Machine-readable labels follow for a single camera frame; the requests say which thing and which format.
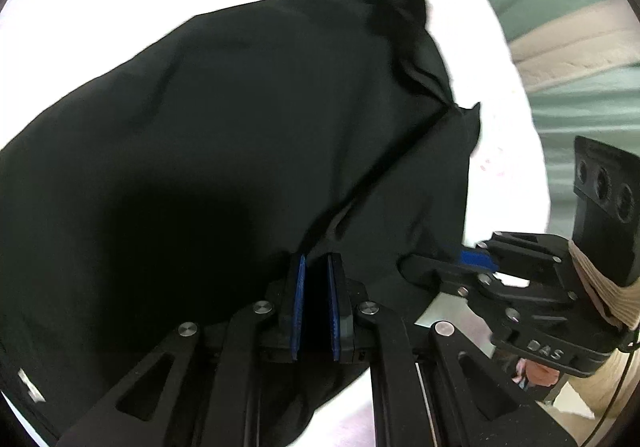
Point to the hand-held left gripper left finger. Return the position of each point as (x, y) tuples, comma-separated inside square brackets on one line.
[(299, 307)]

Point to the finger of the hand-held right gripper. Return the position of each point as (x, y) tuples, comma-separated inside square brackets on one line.
[(440, 272), (477, 259)]

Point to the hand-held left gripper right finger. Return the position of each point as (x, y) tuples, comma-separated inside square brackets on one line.
[(334, 309)]

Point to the black pants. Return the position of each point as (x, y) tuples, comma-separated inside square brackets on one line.
[(225, 152)]

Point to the person's right forearm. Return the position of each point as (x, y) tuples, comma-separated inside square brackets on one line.
[(620, 309)]

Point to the person's right hand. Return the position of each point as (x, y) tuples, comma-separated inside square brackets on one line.
[(540, 374)]

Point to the beige padded cushion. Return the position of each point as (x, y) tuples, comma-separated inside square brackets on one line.
[(575, 47)]

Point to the white printed bed sheet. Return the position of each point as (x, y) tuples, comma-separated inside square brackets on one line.
[(482, 57)]

